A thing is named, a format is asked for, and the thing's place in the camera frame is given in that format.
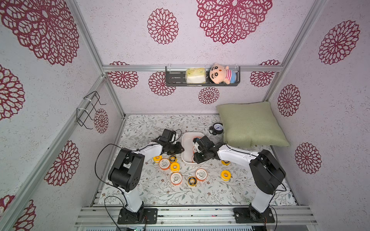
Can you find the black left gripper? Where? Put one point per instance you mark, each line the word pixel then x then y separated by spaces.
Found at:
pixel 178 149

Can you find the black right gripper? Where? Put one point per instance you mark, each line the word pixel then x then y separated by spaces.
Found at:
pixel 201 154

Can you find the black yellow small tape roll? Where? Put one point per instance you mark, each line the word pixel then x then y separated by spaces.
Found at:
pixel 172 159

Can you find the white plastic storage box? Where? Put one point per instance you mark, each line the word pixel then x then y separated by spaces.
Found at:
pixel 188 145

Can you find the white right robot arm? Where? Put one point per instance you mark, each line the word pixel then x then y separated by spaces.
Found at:
pixel 267 174

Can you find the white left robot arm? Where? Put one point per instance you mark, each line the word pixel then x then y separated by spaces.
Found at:
pixel 126 171

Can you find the yellow tape roll far left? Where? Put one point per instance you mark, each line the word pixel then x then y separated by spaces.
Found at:
pixel 157 159

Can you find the yellow tape roll right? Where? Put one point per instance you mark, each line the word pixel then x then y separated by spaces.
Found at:
pixel 225 175

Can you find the yellow tape roll centre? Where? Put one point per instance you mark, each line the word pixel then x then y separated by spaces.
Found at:
pixel 175 167

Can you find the black round alarm clock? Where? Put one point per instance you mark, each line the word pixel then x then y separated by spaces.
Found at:
pixel 216 129

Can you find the green square pillow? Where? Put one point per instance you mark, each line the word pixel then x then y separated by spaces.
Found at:
pixel 246 125

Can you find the yellow-green sponge pack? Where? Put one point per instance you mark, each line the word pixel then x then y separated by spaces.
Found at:
pixel 196 76

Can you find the cartoon boy plush doll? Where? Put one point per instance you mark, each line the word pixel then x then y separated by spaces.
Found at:
pixel 222 74

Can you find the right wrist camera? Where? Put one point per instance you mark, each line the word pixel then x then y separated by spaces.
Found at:
pixel 197 143

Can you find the black wall shelf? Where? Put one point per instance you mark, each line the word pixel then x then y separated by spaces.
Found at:
pixel 178 77

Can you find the black wire wall rack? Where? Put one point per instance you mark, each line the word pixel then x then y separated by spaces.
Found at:
pixel 84 113

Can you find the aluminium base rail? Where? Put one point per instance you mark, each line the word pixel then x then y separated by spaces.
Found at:
pixel 198 216

